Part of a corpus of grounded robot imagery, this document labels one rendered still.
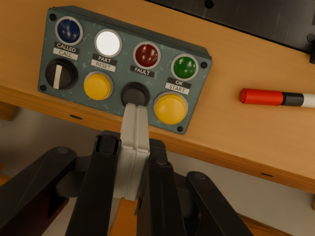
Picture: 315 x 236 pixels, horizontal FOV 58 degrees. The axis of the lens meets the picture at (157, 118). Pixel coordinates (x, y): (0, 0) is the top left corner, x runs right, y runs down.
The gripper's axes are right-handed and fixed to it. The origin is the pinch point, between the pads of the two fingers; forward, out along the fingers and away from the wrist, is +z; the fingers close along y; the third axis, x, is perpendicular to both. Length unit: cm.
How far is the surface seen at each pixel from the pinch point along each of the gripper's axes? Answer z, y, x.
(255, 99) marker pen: 11.7, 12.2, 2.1
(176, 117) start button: 8.5, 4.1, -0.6
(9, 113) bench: 92, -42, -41
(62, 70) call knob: 9.5, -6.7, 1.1
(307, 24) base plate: 18.1, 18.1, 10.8
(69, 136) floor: 92, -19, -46
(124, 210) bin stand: 14.7, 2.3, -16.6
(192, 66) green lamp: 8.9, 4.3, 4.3
